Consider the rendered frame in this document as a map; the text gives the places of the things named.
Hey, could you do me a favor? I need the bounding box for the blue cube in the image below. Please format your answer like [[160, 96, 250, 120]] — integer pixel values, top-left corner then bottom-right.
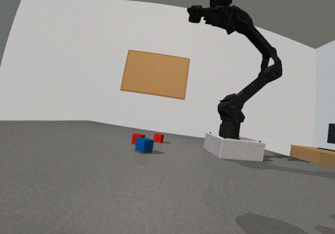
[[135, 137, 154, 153]]

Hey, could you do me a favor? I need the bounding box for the red cube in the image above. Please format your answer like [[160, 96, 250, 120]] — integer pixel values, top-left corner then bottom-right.
[[132, 133, 145, 144], [154, 134, 164, 143]]

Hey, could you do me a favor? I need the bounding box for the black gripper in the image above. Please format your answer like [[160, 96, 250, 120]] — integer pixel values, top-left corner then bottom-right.
[[187, 5, 237, 28]]

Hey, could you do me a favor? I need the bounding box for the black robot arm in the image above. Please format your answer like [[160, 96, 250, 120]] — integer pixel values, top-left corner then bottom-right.
[[210, 0, 282, 140]]

